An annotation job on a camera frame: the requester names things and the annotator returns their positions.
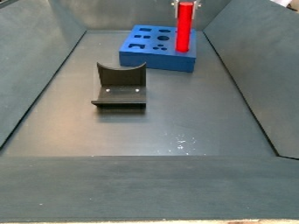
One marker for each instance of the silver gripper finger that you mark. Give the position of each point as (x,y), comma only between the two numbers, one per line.
(197,6)
(176,5)

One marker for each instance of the red hexagonal peg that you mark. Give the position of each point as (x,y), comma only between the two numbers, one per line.
(185,25)

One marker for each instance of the blue foam shape board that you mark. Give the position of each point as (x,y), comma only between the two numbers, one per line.
(150,44)

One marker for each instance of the black curved holder stand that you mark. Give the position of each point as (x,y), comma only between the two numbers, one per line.
(122,87)

